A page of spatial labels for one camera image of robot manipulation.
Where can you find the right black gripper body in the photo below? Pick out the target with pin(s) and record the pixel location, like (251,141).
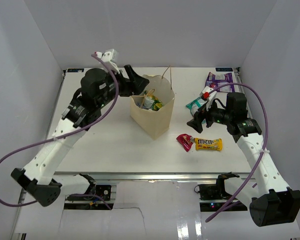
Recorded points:
(219,115)

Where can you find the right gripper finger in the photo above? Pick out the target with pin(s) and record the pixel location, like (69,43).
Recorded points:
(199,116)
(196,124)

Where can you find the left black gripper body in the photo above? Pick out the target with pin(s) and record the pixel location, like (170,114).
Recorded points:
(124,87)

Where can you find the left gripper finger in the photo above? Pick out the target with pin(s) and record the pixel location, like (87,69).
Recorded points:
(132,75)
(138,84)

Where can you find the teal snack pack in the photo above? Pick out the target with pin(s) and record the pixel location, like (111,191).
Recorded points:
(194,105)

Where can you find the red candy wrapper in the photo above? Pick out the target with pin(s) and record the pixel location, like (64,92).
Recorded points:
(186,141)

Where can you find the yellow M&M's pack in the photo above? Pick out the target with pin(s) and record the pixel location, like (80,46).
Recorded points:
(206,144)

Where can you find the green Fox's candy bag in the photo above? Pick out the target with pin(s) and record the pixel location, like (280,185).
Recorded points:
(150,102)

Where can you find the beige paper bag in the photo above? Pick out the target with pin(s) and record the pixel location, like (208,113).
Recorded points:
(154,122)

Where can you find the purple snack pack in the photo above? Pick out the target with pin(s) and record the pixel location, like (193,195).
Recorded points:
(216,80)

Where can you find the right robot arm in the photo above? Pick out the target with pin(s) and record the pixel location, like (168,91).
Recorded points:
(272,201)

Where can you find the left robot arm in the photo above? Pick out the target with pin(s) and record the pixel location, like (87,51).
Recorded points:
(97,89)

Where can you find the right blue corner label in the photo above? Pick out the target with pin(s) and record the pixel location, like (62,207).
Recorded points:
(223,69)

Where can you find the blue corner label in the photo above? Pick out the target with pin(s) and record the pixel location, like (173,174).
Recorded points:
(223,69)
(75,70)

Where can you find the left blue corner label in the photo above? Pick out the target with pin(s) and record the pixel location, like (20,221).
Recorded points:
(75,70)

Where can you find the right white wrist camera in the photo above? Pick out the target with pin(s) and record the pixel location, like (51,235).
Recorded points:
(208,94)

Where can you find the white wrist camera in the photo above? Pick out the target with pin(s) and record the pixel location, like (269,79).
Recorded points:
(110,59)
(208,94)

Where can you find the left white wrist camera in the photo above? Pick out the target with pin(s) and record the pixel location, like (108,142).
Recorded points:
(110,59)

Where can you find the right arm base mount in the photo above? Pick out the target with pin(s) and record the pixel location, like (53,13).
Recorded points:
(210,198)

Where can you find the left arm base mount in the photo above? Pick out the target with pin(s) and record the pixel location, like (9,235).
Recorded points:
(96,197)

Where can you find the aluminium table frame rail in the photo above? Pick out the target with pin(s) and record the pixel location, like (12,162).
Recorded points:
(151,176)

